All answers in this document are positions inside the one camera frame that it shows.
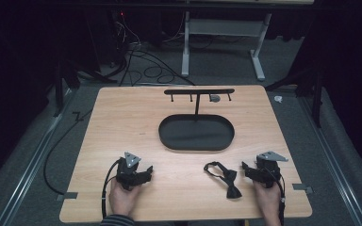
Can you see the black hook rack with tray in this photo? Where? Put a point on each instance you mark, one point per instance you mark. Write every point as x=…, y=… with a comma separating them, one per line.
x=196, y=133

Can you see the grey tape strip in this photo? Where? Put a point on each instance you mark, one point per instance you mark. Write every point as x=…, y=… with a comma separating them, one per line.
x=66, y=196
x=302, y=188

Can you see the small grey round disc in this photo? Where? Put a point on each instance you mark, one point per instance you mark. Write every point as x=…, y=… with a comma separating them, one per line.
x=215, y=98

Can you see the white metal table frame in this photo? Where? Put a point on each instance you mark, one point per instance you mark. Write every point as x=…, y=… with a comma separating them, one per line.
x=224, y=27

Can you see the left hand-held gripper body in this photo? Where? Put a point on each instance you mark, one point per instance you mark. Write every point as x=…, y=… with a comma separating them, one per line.
x=128, y=173

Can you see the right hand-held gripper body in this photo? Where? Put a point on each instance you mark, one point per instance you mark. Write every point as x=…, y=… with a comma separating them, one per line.
x=267, y=171

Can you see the black tripod stand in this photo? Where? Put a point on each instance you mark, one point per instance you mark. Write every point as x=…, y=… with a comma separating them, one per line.
x=314, y=84
x=63, y=75

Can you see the metal floor rail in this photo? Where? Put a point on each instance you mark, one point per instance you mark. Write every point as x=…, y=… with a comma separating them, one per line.
x=333, y=163
x=28, y=169

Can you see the person's left hand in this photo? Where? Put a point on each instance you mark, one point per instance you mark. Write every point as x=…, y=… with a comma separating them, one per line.
x=123, y=198

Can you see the black bow tie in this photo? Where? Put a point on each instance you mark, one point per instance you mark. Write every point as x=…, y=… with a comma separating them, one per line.
x=227, y=179

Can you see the person's right hand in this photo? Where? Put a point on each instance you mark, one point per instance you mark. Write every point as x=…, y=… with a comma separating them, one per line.
x=268, y=201

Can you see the small white crumpled scrap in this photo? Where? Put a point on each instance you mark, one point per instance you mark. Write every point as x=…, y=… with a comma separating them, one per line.
x=278, y=99

